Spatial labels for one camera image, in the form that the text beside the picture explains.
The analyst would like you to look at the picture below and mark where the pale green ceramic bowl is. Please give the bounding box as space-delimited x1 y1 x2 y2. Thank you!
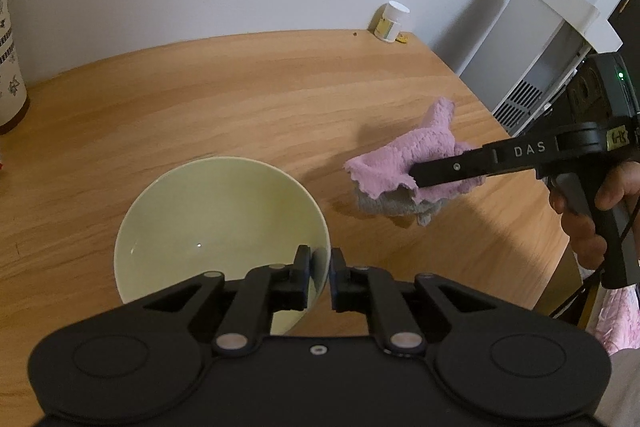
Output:
113 156 332 337

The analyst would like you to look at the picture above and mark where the pink and grey cloth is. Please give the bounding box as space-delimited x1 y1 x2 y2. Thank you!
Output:
344 98 485 227

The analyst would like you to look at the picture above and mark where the person right hand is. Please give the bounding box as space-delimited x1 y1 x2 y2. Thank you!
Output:
549 161 640 270

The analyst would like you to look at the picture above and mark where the white air appliance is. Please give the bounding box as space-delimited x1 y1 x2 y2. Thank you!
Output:
460 0 623 136

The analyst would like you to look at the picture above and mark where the small white capped bottle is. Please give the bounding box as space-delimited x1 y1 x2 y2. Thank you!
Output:
370 0 411 43

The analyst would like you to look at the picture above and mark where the red lidded paper tumbler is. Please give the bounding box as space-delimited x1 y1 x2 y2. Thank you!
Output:
0 0 30 134

